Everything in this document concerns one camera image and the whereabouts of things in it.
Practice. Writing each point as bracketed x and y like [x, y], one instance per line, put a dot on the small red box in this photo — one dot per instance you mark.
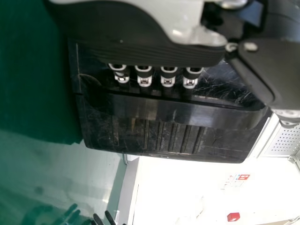
[233, 216]

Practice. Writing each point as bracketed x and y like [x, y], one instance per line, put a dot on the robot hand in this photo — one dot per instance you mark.
[105, 219]
[145, 30]

